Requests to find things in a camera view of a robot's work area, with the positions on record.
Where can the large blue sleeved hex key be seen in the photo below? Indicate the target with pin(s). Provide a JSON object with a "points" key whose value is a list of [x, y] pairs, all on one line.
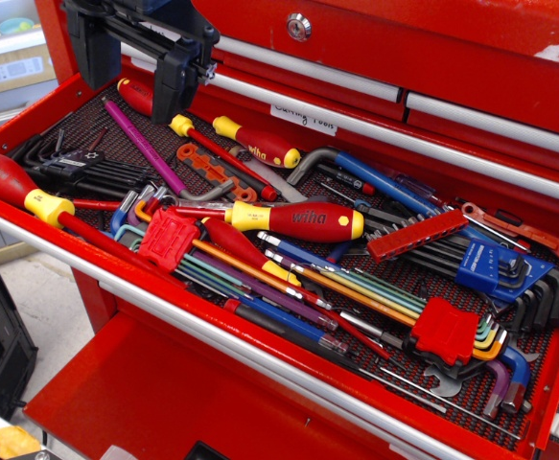
{"points": [[368, 174]]}

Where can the short red wiha screwdriver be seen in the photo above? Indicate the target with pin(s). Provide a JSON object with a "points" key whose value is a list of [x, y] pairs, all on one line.
{"points": [[267, 147]]}

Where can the magenta hex key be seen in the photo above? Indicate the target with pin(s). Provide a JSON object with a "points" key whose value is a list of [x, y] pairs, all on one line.
{"points": [[169, 176]]}

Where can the blue handled screwdriver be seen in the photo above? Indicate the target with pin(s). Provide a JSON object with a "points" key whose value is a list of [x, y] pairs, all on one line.
{"points": [[281, 323]]}

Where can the large red yellow screwdriver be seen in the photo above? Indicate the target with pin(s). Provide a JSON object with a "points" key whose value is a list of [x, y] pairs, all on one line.
{"points": [[19, 190]]}

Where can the red yellow wiha screwdriver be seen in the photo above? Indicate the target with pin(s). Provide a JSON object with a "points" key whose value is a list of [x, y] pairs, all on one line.
{"points": [[311, 221]]}

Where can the silver drawer lock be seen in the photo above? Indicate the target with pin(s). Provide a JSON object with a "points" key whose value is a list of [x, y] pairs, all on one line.
{"points": [[299, 27]]}

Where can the cardboard box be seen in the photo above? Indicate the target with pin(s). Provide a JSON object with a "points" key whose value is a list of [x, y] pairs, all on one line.
{"points": [[24, 67]]}

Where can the slim red yellow screwdriver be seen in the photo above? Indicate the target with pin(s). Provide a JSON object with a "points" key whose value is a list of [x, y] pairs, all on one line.
{"points": [[139, 97]]}

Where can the black torx key set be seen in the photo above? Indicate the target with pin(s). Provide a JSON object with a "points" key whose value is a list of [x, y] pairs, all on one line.
{"points": [[80, 171]]}

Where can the red bit holder strip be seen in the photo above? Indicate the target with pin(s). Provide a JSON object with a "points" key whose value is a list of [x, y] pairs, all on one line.
{"points": [[415, 235]]}

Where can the white paper label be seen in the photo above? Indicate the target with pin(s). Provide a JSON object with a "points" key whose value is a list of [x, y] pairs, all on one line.
{"points": [[321, 125]]}

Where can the blue holder black hex set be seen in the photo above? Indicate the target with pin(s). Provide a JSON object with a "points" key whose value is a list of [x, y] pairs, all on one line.
{"points": [[504, 275]]}

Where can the orange grey key holder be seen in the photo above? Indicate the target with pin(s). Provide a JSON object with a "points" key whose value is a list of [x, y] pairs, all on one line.
{"points": [[211, 169]]}

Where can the colourful hex key set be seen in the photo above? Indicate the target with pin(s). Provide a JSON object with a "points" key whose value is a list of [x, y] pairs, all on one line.
{"points": [[455, 341], [158, 234]]}

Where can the lower red open drawer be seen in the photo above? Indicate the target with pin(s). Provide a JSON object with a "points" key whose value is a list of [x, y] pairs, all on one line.
{"points": [[156, 394]]}

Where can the open red tool drawer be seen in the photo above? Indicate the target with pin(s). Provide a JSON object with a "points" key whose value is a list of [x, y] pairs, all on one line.
{"points": [[492, 169]]}

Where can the orange flat wrench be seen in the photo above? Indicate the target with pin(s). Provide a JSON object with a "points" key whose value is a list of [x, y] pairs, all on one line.
{"points": [[551, 242]]}

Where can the thin red yellow screwdriver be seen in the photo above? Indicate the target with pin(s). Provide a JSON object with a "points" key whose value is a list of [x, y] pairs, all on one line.
{"points": [[234, 248]]}

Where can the red tool chest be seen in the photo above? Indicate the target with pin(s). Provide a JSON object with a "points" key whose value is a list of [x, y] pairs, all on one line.
{"points": [[382, 48]]}

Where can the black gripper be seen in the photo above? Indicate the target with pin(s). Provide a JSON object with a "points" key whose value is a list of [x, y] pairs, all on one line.
{"points": [[99, 29]]}

